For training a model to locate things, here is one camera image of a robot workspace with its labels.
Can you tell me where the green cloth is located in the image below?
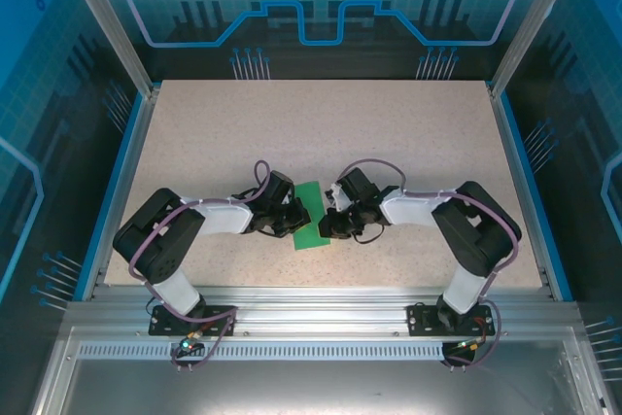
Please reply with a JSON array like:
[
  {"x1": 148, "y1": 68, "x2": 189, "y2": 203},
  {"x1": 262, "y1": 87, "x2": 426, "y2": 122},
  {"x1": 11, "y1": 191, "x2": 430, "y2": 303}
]
[{"x1": 293, "y1": 180, "x2": 334, "y2": 252}]

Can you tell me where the sheet metal tray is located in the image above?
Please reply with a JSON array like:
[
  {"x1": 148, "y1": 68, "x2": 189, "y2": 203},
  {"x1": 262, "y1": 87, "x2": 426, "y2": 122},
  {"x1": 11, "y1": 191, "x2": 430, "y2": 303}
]
[{"x1": 28, "y1": 327, "x2": 608, "y2": 415}]

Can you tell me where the slotted aluminium strip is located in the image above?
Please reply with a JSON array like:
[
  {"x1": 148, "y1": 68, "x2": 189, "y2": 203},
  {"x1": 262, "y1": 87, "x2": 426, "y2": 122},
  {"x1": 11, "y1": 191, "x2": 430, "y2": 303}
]
[{"x1": 77, "y1": 343, "x2": 553, "y2": 362}]

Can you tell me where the small adapter with green light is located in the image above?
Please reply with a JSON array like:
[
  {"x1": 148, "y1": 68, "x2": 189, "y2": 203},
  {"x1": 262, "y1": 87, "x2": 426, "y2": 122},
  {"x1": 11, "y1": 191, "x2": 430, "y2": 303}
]
[
  {"x1": 454, "y1": 336, "x2": 489, "y2": 353},
  {"x1": 175, "y1": 333, "x2": 201, "y2": 354}
]

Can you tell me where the blue table edge strip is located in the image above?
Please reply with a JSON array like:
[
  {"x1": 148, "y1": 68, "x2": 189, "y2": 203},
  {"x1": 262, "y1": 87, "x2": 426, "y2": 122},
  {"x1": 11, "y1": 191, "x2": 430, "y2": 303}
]
[
  {"x1": 498, "y1": 91, "x2": 574, "y2": 302},
  {"x1": 72, "y1": 91, "x2": 150, "y2": 302}
]

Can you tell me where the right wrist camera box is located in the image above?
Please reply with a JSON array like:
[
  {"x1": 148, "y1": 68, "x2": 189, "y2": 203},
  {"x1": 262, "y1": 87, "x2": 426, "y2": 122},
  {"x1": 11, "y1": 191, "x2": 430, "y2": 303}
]
[{"x1": 328, "y1": 183, "x2": 353, "y2": 216}]

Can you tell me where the thin black cable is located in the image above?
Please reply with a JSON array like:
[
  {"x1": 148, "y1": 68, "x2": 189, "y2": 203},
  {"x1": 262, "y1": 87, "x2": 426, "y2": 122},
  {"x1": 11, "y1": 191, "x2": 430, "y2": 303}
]
[{"x1": 353, "y1": 220, "x2": 391, "y2": 247}]

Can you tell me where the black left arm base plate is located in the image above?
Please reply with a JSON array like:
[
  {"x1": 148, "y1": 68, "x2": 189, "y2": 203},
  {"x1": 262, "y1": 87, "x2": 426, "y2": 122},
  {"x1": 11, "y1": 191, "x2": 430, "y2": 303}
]
[{"x1": 149, "y1": 305, "x2": 238, "y2": 337}]

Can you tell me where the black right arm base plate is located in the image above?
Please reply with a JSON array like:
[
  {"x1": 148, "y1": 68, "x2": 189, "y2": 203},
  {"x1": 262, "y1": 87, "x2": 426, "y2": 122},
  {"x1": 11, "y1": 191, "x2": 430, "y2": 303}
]
[{"x1": 406, "y1": 303, "x2": 493, "y2": 337}]

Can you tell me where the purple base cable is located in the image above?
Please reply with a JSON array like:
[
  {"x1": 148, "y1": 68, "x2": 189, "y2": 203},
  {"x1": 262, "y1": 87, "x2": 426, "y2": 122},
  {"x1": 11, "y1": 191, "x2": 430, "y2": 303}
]
[
  {"x1": 169, "y1": 310, "x2": 238, "y2": 373},
  {"x1": 441, "y1": 297, "x2": 502, "y2": 370}
]

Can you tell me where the aluminium table side rail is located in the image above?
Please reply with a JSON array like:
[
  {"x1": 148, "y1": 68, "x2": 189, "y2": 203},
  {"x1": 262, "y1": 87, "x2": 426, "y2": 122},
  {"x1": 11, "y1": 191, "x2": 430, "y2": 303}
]
[
  {"x1": 487, "y1": 84, "x2": 556, "y2": 290},
  {"x1": 94, "y1": 84, "x2": 161, "y2": 290}
]

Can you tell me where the aluminium frame post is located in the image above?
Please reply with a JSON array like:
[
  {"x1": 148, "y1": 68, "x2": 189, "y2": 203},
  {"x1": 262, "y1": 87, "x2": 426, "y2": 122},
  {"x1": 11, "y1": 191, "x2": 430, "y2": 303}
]
[
  {"x1": 52, "y1": 0, "x2": 162, "y2": 98},
  {"x1": 487, "y1": 0, "x2": 573, "y2": 98}
]

